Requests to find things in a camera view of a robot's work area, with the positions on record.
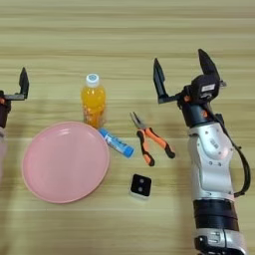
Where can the pink round plate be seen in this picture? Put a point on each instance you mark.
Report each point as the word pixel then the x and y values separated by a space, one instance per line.
pixel 66 162

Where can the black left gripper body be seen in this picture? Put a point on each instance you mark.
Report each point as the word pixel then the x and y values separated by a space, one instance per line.
pixel 5 102

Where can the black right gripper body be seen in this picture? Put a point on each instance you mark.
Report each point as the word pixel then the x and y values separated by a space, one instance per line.
pixel 186 101

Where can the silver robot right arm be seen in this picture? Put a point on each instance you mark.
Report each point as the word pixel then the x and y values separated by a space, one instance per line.
pixel 209 159

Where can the right gripper labelled black box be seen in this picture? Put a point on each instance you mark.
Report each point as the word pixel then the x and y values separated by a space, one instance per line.
pixel 205 88

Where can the orange juice bottle white cap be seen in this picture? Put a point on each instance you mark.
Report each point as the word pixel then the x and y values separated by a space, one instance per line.
pixel 93 103

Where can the small black square white-based device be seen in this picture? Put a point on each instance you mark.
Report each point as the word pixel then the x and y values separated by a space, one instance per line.
pixel 140 186

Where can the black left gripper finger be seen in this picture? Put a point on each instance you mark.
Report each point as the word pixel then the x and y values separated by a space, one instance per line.
pixel 24 81

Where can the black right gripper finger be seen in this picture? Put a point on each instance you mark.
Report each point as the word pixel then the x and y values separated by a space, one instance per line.
pixel 207 66
pixel 159 79

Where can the blue tube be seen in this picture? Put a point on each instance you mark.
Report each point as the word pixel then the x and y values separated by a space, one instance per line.
pixel 116 142

